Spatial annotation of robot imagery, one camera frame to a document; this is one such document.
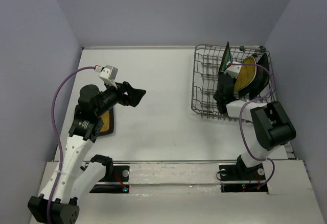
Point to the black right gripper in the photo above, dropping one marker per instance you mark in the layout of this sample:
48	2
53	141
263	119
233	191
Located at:
234	80

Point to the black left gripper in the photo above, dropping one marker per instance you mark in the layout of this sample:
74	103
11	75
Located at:
135	95

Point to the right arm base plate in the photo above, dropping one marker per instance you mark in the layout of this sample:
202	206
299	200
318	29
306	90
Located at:
252	180

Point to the grey wire dish rack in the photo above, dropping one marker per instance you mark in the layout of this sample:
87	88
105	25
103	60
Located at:
207	60

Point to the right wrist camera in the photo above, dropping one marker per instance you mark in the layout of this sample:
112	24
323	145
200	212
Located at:
233	69

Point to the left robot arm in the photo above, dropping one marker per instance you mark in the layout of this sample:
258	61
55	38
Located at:
59	200

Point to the black plate with green centre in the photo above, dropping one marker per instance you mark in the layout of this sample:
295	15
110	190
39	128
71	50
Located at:
226	59

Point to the green yellow woven-pattern plate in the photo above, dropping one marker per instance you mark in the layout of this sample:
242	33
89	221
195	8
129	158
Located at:
246	74

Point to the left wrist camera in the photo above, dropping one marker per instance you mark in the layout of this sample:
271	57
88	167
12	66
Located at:
108	75

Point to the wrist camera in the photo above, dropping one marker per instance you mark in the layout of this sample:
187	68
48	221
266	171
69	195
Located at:
233	69
108	75

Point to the black floral square plate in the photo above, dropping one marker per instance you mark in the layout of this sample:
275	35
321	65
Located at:
261	79

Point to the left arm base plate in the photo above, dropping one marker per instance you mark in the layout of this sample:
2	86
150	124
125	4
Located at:
116	183

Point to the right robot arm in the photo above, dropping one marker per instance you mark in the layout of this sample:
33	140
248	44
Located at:
272	126

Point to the black plate with yellow centre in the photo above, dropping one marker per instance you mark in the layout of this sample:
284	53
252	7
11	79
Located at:
108	123

